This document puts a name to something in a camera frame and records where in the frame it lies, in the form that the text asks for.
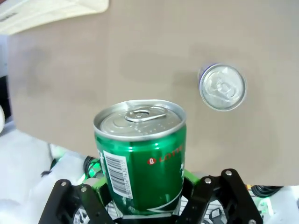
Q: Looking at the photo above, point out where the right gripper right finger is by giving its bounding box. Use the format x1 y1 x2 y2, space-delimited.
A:
177 168 263 224

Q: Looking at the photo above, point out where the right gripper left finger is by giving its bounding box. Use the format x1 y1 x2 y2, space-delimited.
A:
39 179 117 224

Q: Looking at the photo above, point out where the green soda can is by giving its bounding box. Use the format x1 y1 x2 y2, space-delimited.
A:
93 99 187 217

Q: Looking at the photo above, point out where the blue sports drink can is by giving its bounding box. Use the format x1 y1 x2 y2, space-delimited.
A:
198 62 247 112

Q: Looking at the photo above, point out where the cream plastic shopping basket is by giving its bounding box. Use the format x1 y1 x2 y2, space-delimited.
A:
0 0 110 36

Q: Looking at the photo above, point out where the black cable bundle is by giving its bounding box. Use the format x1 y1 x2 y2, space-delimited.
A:
251 183 285 199

